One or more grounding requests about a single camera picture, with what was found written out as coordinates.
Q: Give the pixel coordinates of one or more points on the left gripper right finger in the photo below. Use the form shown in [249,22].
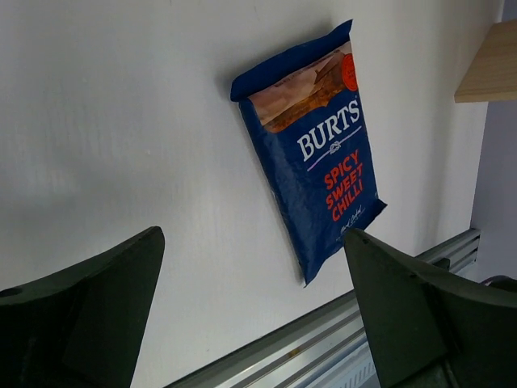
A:
[427,327]

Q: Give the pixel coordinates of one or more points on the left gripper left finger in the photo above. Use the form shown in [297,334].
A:
[83,325]

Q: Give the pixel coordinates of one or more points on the Burts chilli bag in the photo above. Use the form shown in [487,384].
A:
[304,115]

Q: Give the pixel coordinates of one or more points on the wooden two-tier shelf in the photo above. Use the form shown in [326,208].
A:
[492,75]

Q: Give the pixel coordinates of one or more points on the aluminium mounting rail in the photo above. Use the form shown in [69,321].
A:
[327,347]

